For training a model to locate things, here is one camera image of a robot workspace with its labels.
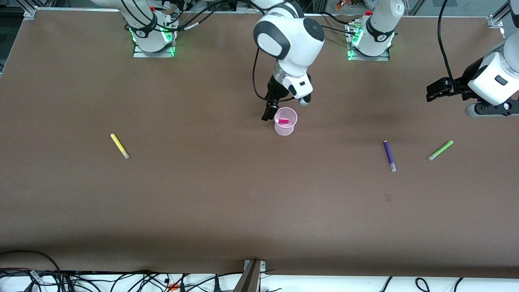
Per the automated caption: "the purple marker pen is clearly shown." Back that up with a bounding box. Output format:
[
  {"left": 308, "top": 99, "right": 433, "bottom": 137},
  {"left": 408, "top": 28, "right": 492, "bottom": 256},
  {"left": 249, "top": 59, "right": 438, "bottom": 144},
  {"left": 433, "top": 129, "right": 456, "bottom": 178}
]
[{"left": 383, "top": 140, "right": 397, "bottom": 172}]

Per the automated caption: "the pink mesh pen holder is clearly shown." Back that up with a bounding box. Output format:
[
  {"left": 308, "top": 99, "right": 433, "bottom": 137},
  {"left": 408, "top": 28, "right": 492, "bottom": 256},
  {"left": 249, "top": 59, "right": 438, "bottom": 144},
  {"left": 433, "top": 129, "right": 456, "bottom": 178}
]
[{"left": 274, "top": 107, "right": 298, "bottom": 136}]

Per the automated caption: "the green marker pen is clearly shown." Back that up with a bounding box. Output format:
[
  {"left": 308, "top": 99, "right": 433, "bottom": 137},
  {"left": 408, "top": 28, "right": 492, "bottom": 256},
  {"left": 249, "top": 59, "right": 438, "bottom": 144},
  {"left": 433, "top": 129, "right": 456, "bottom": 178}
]
[{"left": 428, "top": 140, "right": 454, "bottom": 161}]

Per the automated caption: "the yellow marker pen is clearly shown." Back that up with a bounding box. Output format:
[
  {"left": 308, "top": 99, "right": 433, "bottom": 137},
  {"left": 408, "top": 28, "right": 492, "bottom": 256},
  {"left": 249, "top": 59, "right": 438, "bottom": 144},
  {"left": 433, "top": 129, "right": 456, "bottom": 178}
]
[{"left": 110, "top": 133, "right": 130, "bottom": 159}]

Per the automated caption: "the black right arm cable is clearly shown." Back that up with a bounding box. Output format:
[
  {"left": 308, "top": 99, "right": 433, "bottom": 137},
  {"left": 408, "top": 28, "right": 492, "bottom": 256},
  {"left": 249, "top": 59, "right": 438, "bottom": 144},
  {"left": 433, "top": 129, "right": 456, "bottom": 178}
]
[{"left": 252, "top": 47, "right": 298, "bottom": 103}]

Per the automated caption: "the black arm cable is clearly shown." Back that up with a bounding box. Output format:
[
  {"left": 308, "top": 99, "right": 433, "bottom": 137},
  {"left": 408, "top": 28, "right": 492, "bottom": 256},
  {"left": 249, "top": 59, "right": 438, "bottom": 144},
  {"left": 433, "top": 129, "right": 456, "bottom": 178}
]
[
  {"left": 437, "top": 0, "right": 455, "bottom": 82},
  {"left": 252, "top": 47, "right": 298, "bottom": 103}
]

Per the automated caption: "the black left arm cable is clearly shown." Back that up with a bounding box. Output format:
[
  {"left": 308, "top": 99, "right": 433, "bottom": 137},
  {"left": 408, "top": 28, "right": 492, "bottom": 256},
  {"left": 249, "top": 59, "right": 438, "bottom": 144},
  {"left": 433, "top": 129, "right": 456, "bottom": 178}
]
[{"left": 437, "top": 0, "right": 455, "bottom": 82}]

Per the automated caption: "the black base cable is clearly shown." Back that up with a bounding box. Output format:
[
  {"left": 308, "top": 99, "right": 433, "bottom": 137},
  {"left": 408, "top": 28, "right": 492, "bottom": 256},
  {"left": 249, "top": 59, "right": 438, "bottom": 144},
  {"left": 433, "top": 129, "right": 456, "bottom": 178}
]
[{"left": 320, "top": 12, "right": 357, "bottom": 35}]

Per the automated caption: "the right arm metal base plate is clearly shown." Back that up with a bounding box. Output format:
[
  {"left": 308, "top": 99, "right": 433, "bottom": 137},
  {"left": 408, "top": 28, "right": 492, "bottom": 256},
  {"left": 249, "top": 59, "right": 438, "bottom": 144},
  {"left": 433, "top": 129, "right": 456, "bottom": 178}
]
[{"left": 133, "top": 44, "right": 176, "bottom": 58}]

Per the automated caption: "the metal table leg bracket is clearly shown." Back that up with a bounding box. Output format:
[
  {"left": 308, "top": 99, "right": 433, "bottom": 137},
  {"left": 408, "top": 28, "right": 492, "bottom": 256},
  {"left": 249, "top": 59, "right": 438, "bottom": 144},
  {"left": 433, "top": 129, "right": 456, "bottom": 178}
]
[{"left": 234, "top": 260, "right": 266, "bottom": 292}]

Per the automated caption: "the thick black floor cable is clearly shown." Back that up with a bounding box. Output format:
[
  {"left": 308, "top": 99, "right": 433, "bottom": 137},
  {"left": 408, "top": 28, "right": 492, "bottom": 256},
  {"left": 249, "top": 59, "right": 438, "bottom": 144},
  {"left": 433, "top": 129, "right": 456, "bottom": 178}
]
[{"left": 0, "top": 249, "right": 61, "bottom": 273}]

